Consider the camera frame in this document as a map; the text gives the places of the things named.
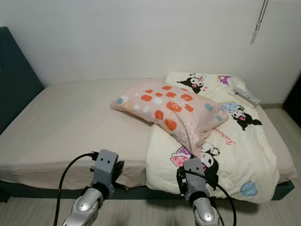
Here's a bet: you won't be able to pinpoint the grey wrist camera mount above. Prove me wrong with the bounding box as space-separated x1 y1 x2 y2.
182 158 207 198
93 149 119 186

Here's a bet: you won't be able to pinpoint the black wardrobe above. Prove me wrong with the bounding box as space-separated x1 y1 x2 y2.
282 85 301 116

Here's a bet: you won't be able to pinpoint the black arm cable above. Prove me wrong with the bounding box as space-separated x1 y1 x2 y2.
53 152 97 226
181 169 238 226

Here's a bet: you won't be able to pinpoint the pink pillow with orange patches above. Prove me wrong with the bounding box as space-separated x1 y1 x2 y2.
111 79 230 158

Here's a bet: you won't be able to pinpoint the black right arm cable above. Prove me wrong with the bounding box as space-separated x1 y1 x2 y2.
181 169 238 226

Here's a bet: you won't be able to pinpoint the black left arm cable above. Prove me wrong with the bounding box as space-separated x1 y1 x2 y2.
53 152 97 226

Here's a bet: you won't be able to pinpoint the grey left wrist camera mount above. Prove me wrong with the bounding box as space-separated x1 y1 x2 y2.
93 149 119 186

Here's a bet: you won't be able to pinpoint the white blind wand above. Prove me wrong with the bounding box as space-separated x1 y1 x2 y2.
254 0 269 31

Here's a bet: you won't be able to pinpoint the cream cartoon print blanket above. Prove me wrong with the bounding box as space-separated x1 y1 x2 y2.
146 72 280 204

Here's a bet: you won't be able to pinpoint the blue padded headboard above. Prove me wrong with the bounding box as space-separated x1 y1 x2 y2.
0 27 45 135

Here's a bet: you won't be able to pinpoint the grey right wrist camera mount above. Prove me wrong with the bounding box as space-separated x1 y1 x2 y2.
182 158 207 198

